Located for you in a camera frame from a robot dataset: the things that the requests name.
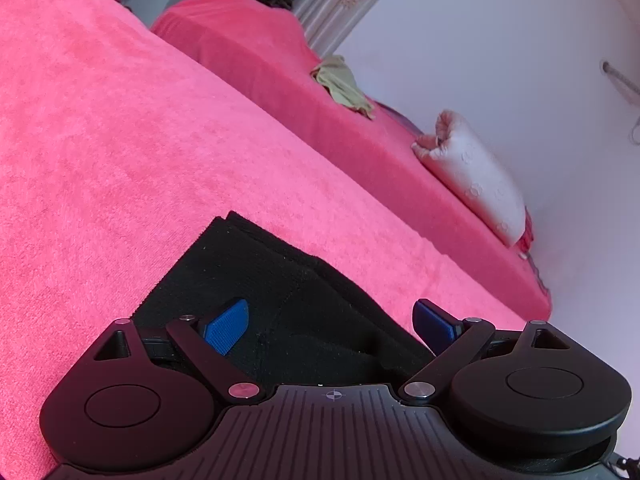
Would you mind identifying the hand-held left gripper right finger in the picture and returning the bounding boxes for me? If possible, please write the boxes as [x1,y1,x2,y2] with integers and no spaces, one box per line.
[398,298,571,406]

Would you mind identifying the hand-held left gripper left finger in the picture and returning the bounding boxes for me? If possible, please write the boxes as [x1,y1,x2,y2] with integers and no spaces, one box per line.
[92,299,267,405]

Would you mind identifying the black pants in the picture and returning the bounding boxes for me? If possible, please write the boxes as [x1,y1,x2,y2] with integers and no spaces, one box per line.
[131,210,436,392]

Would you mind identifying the pale pink embossed pillow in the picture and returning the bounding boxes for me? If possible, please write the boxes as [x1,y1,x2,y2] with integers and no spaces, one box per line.
[411,109,527,247]

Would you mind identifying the pink fleece blanket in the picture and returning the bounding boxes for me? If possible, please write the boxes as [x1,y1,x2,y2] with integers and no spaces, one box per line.
[0,0,532,480]

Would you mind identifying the dark purple cloth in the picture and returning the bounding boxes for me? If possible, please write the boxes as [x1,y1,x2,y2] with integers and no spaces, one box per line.
[375,101,423,137]

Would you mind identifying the bed with pink sheet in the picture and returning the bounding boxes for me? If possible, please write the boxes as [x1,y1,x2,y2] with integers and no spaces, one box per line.
[150,0,553,322]

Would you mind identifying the beige crumpled garment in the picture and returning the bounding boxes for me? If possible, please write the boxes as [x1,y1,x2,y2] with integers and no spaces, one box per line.
[310,55,376,121]

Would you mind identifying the pale striped curtain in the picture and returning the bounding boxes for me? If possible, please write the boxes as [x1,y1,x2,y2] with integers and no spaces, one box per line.
[292,0,417,59]

